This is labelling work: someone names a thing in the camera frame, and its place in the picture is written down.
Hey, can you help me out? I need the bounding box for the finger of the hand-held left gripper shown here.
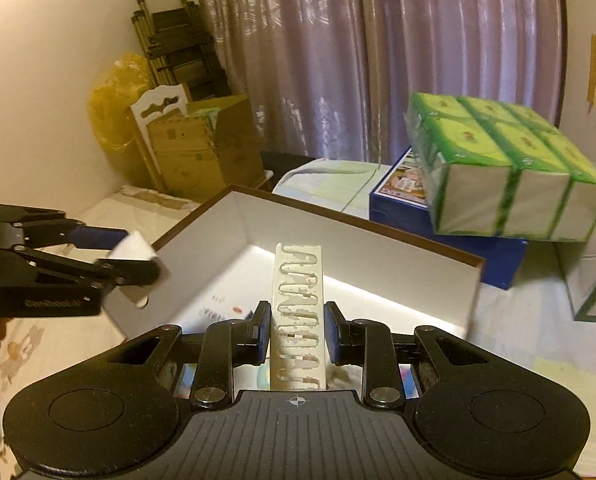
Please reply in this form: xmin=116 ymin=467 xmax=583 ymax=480
xmin=0 ymin=204 xmax=130 ymax=252
xmin=13 ymin=247 xmax=161 ymax=290

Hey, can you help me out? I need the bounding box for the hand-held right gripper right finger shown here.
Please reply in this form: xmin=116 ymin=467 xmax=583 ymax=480
xmin=324 ymin=301 xmax=518 ymax=409

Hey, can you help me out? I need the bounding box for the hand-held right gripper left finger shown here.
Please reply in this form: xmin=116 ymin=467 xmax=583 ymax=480
xmin=85 ymin=301 xmax=272 ymax=409

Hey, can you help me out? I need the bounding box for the white cube power adapter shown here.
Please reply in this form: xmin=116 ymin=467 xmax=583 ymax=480
xmin=97 ymin=230 xmax=171 ymax=310

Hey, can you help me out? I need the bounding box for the white slotted plastic holder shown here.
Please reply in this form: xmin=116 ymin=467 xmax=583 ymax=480
xmin=270 ymin=242 xmax=329 ymax=392

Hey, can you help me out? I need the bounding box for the brown box white inside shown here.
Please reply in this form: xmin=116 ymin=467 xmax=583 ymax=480
xmin=100 ymin=184 xmax=487 ymax=396

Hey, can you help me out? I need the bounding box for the cartoon printed blanket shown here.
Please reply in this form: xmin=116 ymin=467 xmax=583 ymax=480
xmin=0 ymin=186 xmax=206 ymax=476

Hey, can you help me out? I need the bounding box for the brown cardboard box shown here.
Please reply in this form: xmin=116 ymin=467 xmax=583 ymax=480
xmin=129 ymin=95 xmax=267 ymax=198

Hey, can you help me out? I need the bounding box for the yellow plastic bag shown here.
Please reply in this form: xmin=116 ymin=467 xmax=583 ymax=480
xmin=88 ymin=52 xmax=155 ymax=154

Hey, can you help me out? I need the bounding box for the blue printed box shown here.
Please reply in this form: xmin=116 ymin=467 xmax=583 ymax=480
xmin=369 ymin=146 xmax=529 ymax=291

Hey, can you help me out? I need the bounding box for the white carved wooden board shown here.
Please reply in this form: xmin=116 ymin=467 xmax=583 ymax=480
xmin=130 ymin=83 xmax=192 ymax=128

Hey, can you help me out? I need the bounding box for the green wrapped tissue pack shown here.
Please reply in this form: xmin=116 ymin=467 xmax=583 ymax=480
xmin=404 ymin=92 xmax=596 ymax=239

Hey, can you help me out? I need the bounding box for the black folding step ladder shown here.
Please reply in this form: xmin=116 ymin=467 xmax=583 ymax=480
xmin=131 ymin=0 xmax=232 ymax=107

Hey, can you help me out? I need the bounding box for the pale pink curtain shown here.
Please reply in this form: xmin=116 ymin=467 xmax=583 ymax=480
xmin=192 ymin=0 xmax=569 ymax=167

